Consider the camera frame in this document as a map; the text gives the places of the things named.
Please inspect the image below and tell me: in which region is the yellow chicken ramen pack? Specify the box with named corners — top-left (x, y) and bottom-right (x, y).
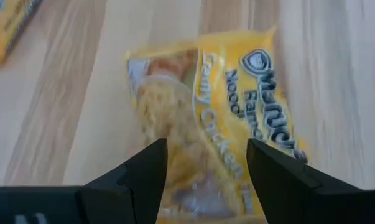
top-left (0, 0), bottom-right (42, 70)
top-left (124, 26), bottom-right (309, 224)

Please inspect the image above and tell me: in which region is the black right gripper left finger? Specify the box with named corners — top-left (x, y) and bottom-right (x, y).
top-left (0, 138), bottom-right (169, 224)

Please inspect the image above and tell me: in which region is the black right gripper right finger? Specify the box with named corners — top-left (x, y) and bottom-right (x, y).
top-left (246, 138), bottom-right (375, 224)

